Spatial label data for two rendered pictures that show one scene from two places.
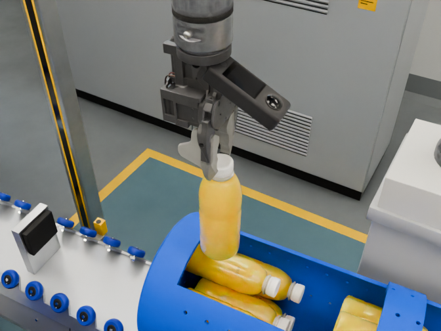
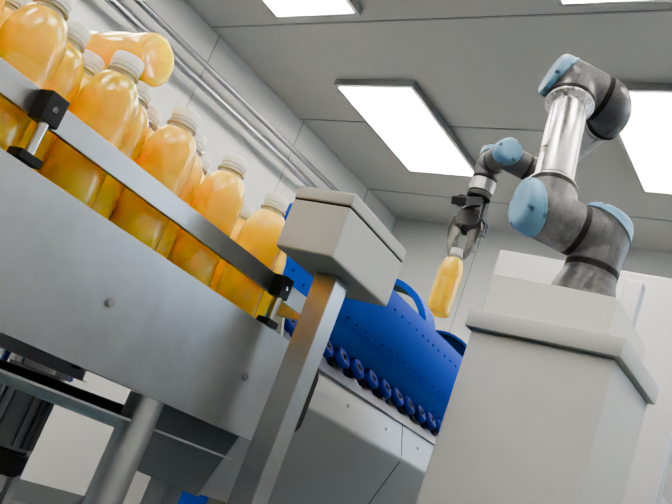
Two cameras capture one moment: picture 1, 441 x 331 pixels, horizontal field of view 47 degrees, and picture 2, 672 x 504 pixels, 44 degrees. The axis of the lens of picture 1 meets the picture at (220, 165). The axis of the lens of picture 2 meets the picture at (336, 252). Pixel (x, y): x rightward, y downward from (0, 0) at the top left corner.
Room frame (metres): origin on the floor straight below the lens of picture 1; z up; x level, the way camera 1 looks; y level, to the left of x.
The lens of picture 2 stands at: (0.53, -2.28, 0.70)
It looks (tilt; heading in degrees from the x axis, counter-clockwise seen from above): 16 degrees up; 97
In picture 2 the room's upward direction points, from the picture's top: 21 degrees clockwise
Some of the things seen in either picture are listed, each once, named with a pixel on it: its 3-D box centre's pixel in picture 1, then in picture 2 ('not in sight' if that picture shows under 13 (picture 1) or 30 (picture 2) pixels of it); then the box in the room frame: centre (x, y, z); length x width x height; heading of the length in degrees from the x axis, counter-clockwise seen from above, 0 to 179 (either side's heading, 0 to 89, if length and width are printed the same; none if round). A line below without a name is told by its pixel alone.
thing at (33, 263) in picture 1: (39, 240); not in sight; (0.82, 0.45, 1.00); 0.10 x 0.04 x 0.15; 154
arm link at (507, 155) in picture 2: not in sight; (508, 157); (0.63, -0.07, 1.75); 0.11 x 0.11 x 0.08; 14
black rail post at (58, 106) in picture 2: not in sight; (39, 128); (0.10, -1.49, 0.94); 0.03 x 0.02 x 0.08; 64
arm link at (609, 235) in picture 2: not in sight; (598, 239); (0.85, -0.55, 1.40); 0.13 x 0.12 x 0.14; 14
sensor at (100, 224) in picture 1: (94, 233); not in sight; (0.91, 0.34, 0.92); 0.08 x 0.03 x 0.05; 154
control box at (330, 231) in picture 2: not in sight; (344, 247); (0.39, -1.06, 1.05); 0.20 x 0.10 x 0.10; 64
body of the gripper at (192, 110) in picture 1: (200, 82); (474, 213); (0.59, 0.03, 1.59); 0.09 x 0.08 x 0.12; 64
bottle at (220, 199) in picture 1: (220, 210); (446, 284); (0.58, 0.00, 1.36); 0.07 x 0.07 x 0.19
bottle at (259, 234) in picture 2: not in sight; (253, 259); (0.26, -1.04, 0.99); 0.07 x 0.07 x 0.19
